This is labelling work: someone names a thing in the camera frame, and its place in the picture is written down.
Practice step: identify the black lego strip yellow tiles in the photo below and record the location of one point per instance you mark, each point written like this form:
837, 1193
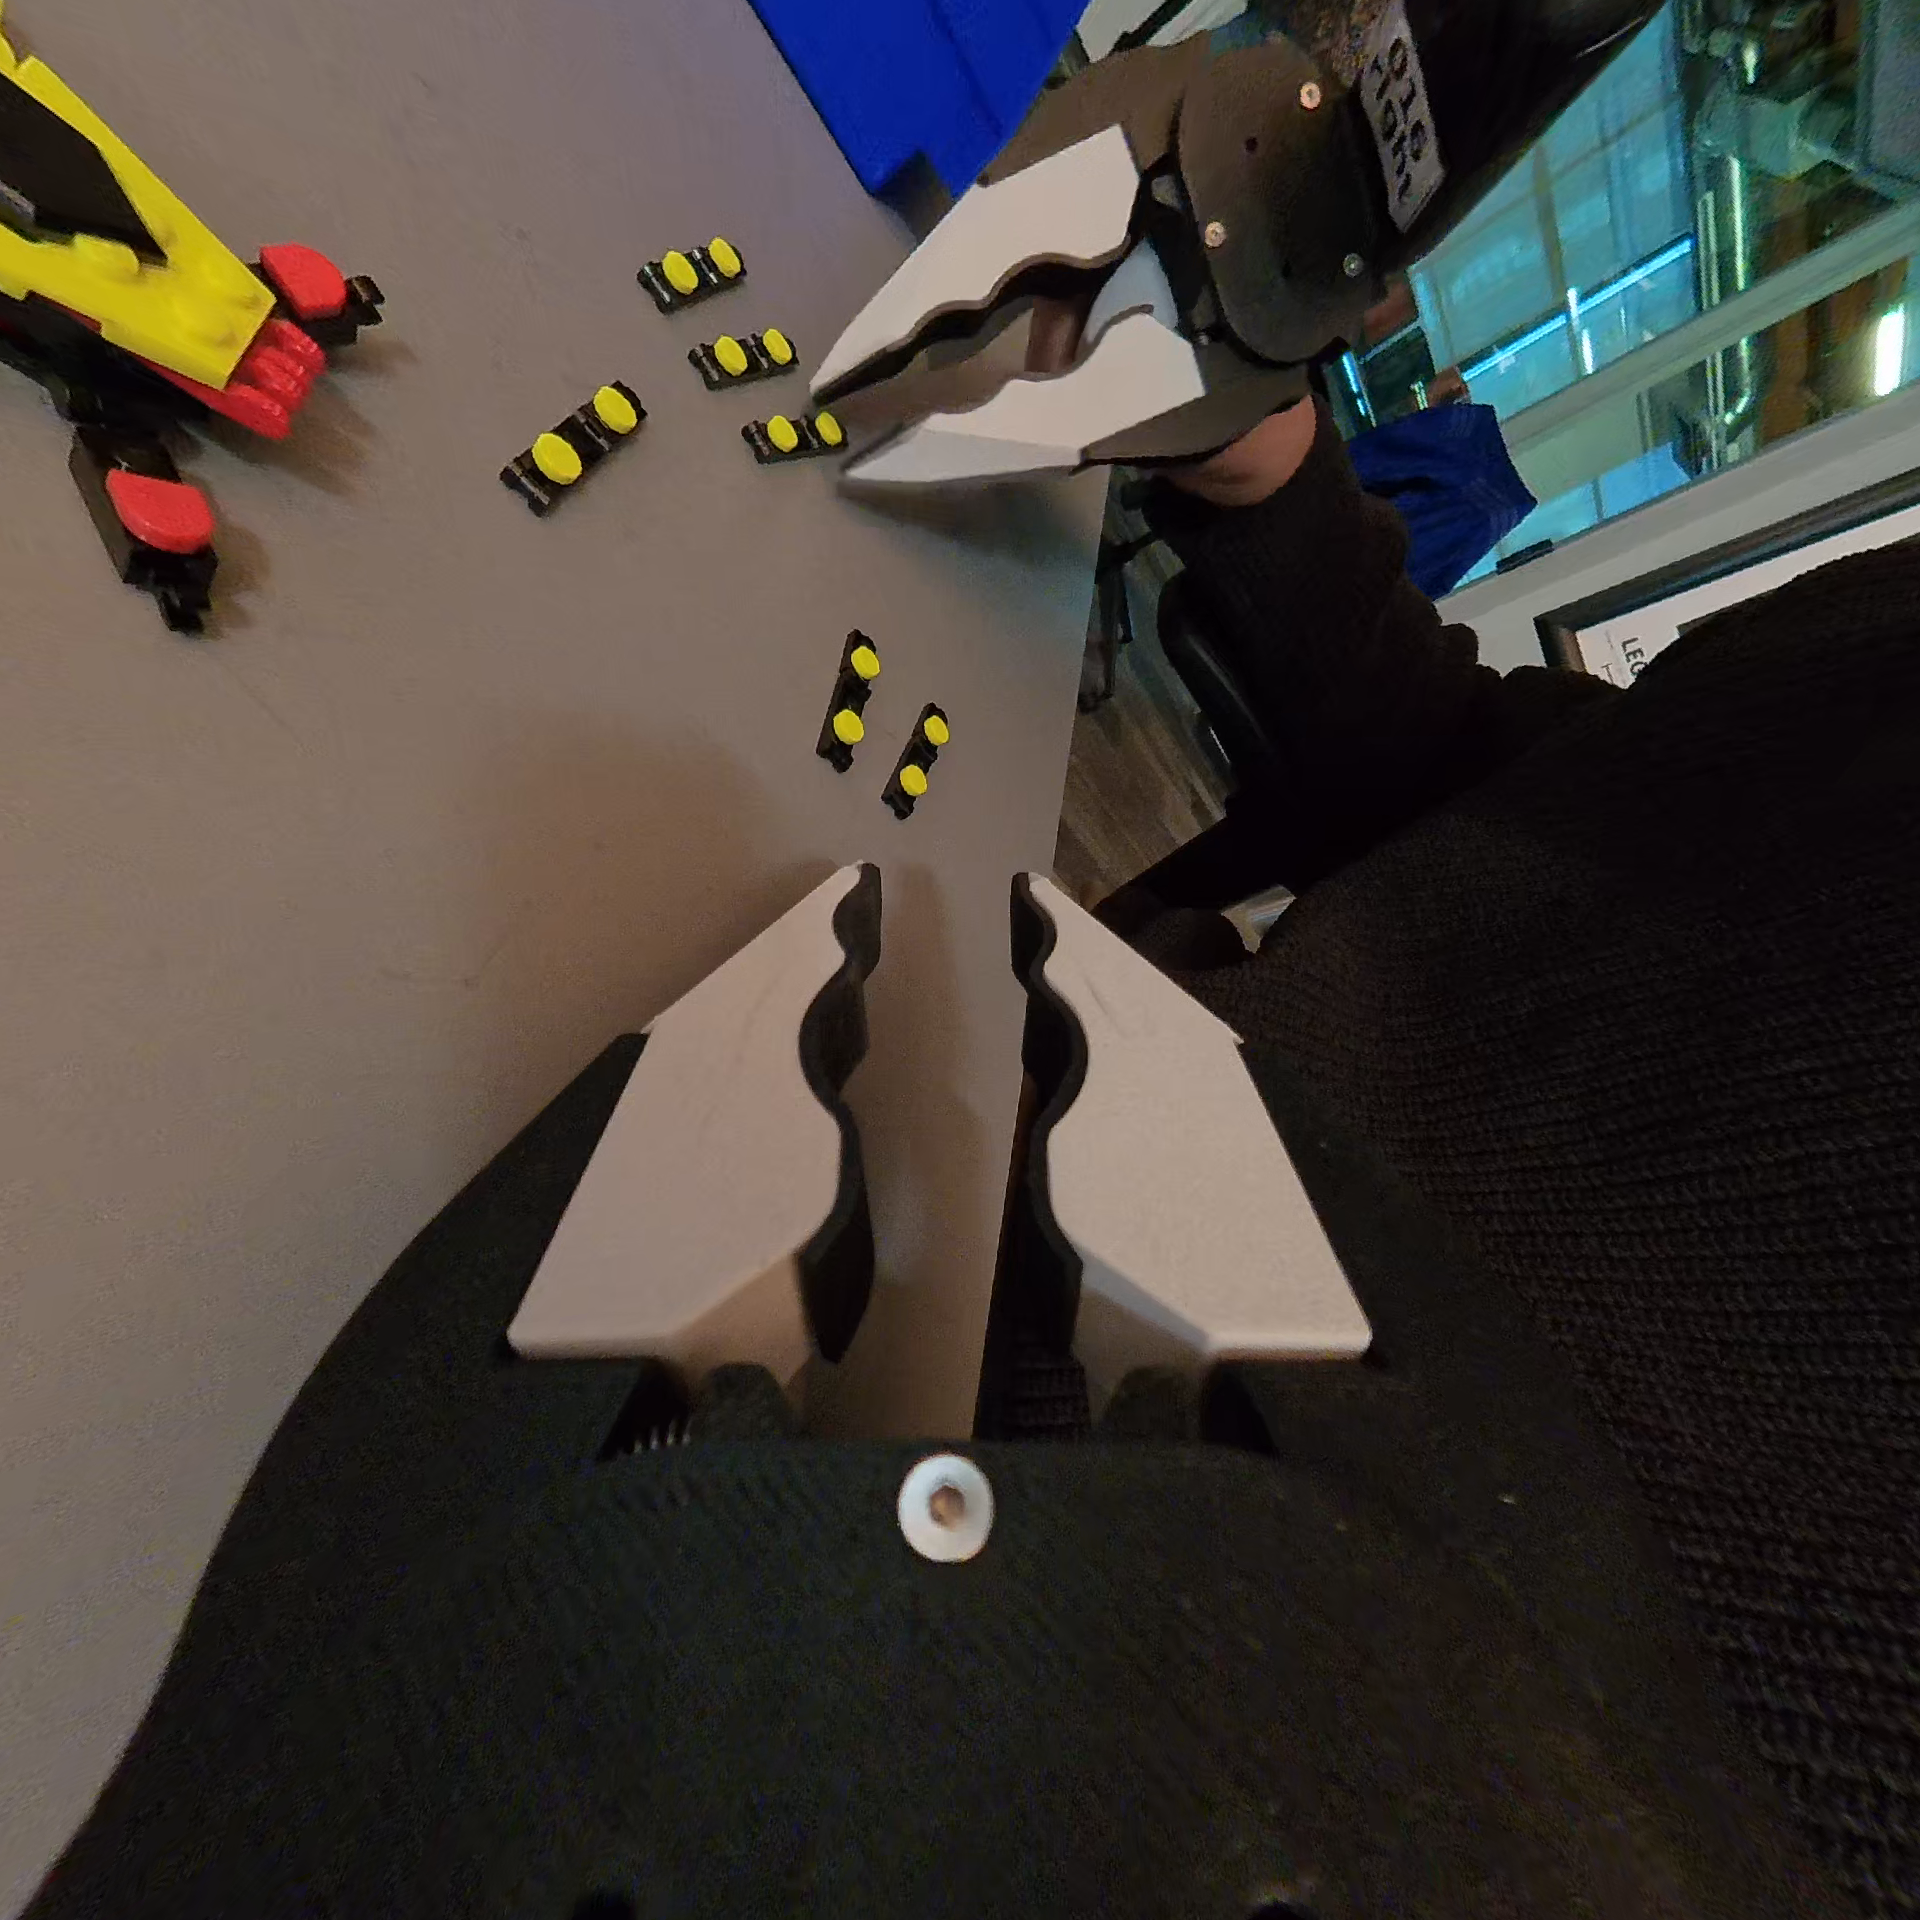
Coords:
731, 354
783, 434
848, 728
559, 455

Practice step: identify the person's right hand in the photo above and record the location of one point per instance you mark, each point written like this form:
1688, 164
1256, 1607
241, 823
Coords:
1254, 462

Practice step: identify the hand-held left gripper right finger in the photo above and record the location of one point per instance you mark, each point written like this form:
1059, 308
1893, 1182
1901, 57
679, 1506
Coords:
1200, 1200

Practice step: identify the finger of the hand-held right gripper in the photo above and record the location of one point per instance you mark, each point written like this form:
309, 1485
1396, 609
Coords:
1109, 399
991, 224

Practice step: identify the black-framed printed marker board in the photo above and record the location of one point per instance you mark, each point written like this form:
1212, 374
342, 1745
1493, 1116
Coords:
1598, 652

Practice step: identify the blue plastic bin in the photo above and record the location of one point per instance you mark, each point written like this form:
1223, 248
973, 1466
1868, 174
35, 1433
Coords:
915, 76

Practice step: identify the yellow black lego model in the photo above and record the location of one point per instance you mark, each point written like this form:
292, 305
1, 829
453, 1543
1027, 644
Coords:
119, 270

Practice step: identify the person's right forearm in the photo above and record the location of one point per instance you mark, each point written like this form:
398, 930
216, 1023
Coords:
1319, 645

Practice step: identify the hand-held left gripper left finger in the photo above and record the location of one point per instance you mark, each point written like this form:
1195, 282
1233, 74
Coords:
692, 1185

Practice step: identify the blue bag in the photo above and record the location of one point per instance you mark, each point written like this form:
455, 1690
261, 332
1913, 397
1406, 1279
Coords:
1454, 480

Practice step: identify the black office chair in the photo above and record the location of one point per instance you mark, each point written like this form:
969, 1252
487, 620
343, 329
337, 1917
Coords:
1207, 674

